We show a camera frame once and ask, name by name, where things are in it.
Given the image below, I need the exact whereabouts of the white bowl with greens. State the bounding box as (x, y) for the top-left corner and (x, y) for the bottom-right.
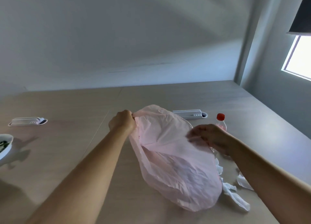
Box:
(0, 134), (14, 160)

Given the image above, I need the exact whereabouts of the white desk cable outlet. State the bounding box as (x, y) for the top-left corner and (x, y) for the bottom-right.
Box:
(8, 117), (48, 127)
(173, 109), (208, 120)

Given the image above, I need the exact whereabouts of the person's right hand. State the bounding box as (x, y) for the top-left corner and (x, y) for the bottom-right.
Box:
(186, 124), (236, 157)

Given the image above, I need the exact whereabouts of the person's left hand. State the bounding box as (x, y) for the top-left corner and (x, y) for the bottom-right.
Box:
(108, 110), (137, 134)

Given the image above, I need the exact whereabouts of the dark roller blind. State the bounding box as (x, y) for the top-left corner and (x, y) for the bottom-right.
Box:
(286, 0), (311, 36)

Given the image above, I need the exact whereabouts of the pink plastic bag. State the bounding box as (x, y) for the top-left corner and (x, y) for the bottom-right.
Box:
(128, 105), (223, 212)

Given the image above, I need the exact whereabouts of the person's right forearm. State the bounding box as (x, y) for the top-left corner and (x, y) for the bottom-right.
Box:
(228, 135), (311, 224)

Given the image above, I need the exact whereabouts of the crumpled white tissue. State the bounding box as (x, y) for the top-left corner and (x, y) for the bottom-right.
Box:
(215, 158), (251, 212)
(236, 168), (254, 191)

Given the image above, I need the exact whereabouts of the person's left forearm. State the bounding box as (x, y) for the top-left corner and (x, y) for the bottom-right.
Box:
(24, 127), (132, 224)

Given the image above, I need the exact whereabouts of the window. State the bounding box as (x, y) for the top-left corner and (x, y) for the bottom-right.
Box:
(281, 35), (311, 81)

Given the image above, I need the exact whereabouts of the red-capped plastic bottle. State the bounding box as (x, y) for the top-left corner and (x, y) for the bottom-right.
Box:
(216, 113), (227, 132)

